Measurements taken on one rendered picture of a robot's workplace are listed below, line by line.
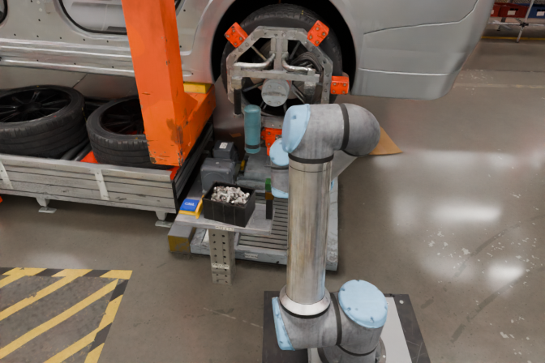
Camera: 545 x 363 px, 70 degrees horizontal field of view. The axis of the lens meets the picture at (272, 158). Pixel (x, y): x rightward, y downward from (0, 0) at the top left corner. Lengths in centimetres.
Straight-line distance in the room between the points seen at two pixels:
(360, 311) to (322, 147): 52
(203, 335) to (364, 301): 93
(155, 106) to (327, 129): 110
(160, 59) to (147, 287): 113
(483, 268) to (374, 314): 133
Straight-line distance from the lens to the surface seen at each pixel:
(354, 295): 125
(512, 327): 229
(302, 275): 111
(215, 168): 217
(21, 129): 269
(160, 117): 188
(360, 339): 128
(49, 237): 261
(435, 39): 218
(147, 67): 179
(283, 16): 203
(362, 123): 95
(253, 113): 200
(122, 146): 233
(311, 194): 98
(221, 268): 201
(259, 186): 245
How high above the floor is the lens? 166
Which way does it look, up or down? 34 degrees down
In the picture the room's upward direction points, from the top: 2 degrees clockwise
